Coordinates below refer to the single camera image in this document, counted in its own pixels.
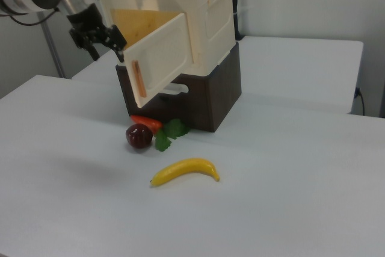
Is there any white drawer handle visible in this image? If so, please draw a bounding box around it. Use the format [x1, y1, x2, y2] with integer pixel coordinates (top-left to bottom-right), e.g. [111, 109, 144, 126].
[162, 84, 189, 95]

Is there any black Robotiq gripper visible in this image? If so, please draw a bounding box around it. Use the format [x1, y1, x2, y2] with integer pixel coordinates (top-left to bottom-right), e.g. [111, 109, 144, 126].
[66, 3, 128, 63]

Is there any orange toy carrot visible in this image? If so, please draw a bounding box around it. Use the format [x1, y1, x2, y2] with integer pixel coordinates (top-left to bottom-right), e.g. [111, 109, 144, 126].
[131, 114, 191, 152]

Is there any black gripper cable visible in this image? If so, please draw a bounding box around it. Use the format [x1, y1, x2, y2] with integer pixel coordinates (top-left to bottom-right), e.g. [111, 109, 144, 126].
[0, 5, 61, 26]

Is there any grey metal post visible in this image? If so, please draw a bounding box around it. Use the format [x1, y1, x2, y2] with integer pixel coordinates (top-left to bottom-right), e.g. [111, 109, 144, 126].
[41, 13, 66, 79]

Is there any red toy apple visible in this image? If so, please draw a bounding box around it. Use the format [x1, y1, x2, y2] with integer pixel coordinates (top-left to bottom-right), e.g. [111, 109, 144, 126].
[125, 123, 153, 150]

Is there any yellow toy banana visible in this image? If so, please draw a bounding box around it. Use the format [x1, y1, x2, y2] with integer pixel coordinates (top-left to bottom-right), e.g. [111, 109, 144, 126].
[149, 157, 221, 188]

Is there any copper door handle strip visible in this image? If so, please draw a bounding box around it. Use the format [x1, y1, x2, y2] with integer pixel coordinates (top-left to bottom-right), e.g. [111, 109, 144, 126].
[131, 60, 149, 98]

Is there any black hanging cable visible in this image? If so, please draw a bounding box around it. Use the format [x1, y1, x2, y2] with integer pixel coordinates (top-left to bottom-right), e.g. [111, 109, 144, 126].
[354, 87, 366, 116]

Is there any dark brown drawer unit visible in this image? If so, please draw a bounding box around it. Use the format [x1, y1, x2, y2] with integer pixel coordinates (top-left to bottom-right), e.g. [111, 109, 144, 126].
[115, 41, 243, 133]

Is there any cream cabinet door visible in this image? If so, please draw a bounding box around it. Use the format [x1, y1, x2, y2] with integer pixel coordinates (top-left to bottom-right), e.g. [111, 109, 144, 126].
[122, 13, 194, 109]

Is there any cream plastic tray with handles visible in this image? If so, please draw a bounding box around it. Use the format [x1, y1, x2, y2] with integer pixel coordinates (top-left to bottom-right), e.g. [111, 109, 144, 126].
[98, 0, 236, 77]

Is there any black vertical pole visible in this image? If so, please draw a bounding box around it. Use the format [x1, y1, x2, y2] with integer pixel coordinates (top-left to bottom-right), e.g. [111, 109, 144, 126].
[230, 0, 242, 41]

